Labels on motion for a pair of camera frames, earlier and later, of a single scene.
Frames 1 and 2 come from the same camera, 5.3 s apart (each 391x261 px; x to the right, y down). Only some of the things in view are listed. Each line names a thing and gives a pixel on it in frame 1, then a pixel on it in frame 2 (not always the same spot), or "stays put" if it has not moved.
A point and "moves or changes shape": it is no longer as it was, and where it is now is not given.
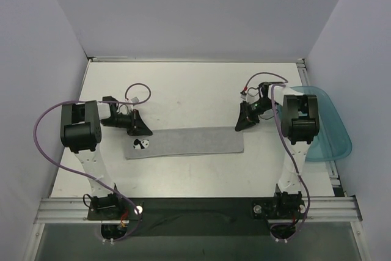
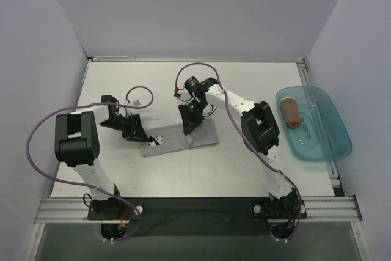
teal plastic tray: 332,142 stays put
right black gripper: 250,113 to 189,114
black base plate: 199,217 stays put
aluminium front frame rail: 319,209 stays put
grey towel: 184,142 moves or changes shape
